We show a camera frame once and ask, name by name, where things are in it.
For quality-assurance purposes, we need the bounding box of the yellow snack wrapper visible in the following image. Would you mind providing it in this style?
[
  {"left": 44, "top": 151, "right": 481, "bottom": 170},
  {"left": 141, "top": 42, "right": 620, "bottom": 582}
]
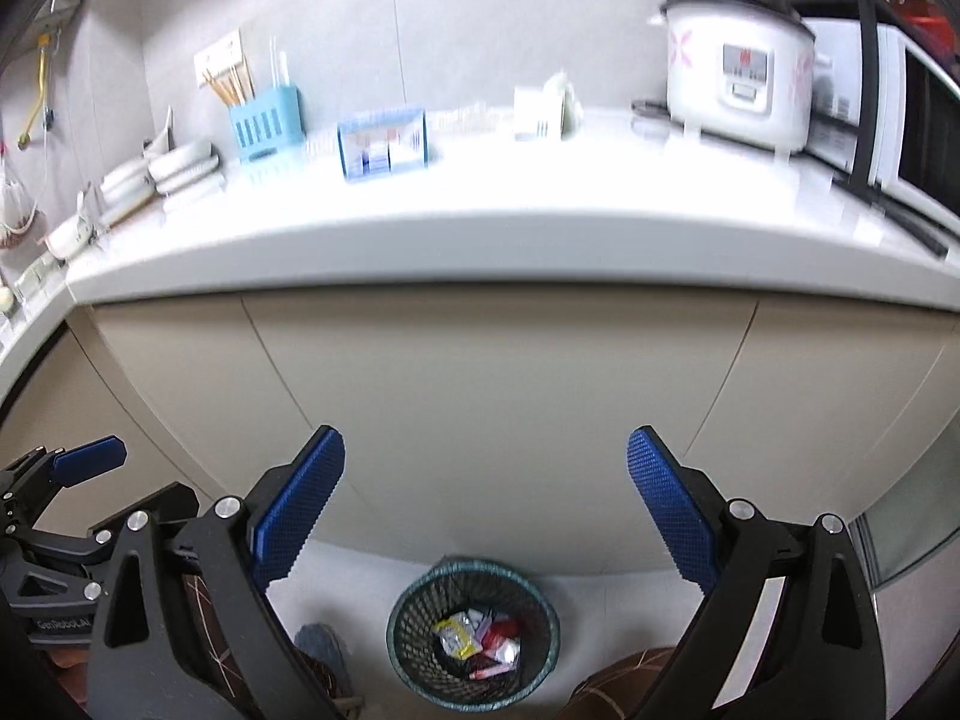
[{"left": 433, "top": 610, "right": 485, "bottom": 661}]

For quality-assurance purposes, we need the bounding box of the black mesh trash bin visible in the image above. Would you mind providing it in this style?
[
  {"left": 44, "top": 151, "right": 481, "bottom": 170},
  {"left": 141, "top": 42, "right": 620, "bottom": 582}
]
[{"left": 386, "top": 557, "right": 562, "bottom": 713}]

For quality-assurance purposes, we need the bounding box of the white bowl stack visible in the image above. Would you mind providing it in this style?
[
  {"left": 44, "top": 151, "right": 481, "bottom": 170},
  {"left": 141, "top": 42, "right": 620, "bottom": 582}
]
[{"left": 99, "top": 140, "right": 220, "bottom": 227}]

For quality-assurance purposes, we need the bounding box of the blue chopstick holder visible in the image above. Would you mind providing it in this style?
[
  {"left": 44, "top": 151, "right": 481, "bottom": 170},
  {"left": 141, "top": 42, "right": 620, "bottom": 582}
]
[{"left": 229, "top": 85, "right": 306, "bottom": 163}]

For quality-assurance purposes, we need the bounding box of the blue milk carton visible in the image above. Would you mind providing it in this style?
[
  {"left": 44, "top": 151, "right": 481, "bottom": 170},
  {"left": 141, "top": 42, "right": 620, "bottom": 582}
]
[{"left": 337, "top": 109, "right": 430, "bottom": 181}]

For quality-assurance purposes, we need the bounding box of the white microwave oven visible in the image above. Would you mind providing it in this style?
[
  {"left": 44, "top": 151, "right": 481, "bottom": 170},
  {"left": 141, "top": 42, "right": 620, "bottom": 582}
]
[{"left": 805, "top": 18, "right": 958, "bottom": 232}]

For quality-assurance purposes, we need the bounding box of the green small carton box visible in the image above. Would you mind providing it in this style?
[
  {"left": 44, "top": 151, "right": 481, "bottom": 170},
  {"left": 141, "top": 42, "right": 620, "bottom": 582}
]
[{"left": 512, "top": 70, "right": 583, "bottom": 140}]

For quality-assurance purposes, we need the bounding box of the white rice cooker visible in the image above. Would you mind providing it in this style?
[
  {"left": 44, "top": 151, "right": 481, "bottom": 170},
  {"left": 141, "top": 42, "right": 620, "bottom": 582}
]
[{"left": 661, "top": 0, "right": 818, "bottom": 156}]

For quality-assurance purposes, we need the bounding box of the black metal shelf rack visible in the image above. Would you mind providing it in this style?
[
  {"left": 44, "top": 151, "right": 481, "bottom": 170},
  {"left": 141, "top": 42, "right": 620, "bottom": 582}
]
[{"left": 748, "top": 0, "right": 960, "bottom": 197}]

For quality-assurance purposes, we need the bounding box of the white wall socket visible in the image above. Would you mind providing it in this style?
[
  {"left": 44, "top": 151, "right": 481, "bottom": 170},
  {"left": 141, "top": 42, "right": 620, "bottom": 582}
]
[{"left": 194, "top": 29, "right": 245, "bottom": 88}]

